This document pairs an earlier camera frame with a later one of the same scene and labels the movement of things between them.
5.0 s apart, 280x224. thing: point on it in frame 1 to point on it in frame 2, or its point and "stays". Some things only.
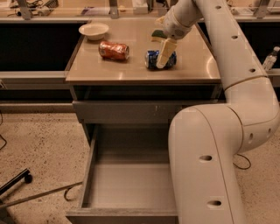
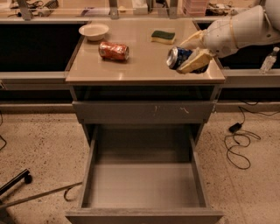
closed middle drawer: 134,111 stays
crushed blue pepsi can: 151,57 to 176,56
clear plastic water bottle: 270,59 stays
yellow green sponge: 157,36 stays
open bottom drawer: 128,178 stays
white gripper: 174,26 to 219,37
